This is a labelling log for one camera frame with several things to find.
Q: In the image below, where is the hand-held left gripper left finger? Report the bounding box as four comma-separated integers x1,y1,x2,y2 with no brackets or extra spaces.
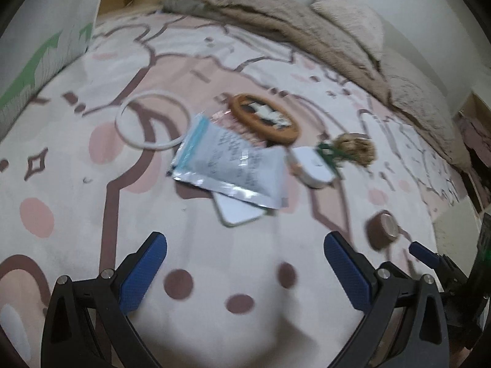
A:
41,232,169,368

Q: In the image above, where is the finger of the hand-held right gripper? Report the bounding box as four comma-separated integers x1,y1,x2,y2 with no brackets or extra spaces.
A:
408,241,457,278

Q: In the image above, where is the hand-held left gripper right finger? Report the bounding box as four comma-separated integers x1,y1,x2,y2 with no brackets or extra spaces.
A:
324,232,449,368

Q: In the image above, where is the brown tape roll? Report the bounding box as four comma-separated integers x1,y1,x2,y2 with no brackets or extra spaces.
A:
365,210,400,251

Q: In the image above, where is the white cardboard box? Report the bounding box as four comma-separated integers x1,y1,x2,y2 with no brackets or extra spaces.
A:
435,197,482,246

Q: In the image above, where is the white remote control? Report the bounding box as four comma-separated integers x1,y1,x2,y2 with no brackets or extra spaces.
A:
213,192,269,228

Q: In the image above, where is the silver foil packet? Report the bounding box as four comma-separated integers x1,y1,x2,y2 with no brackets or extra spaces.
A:
169,114,288,209

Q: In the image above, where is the printed bunny bedsheet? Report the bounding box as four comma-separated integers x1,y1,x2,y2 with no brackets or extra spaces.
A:
0,8,469,368

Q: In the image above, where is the white tape measure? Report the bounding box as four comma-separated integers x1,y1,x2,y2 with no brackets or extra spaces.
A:
288,146,335,189

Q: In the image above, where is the green clip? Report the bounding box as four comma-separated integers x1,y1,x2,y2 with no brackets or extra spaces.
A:
316,142,346,179

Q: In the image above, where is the pile of clothes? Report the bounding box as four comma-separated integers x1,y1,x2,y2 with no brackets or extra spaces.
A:
456,115,491,208

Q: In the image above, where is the textured grey pillow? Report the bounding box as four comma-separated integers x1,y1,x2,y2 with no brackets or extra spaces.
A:
378,57,461,162

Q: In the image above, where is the pink bits bag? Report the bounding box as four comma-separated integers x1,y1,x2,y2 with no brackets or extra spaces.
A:
209,111,269,148

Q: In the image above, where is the cork panda coaster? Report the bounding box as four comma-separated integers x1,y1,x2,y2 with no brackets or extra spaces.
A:
229,93,300,145

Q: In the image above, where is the beige blanket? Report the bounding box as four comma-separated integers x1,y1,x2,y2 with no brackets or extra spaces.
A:
161,0,472,169

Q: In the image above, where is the fluffy grey pillow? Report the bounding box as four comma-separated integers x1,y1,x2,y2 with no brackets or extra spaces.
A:
311,0,384,58

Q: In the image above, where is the white tote bag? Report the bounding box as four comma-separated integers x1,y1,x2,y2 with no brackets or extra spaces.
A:
0,0,108,139

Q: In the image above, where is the grey folded sheet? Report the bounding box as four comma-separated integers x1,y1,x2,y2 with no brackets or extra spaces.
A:
161,0,206,15

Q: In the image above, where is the white ring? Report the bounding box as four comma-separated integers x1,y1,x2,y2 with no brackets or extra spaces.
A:
116,91,192,150

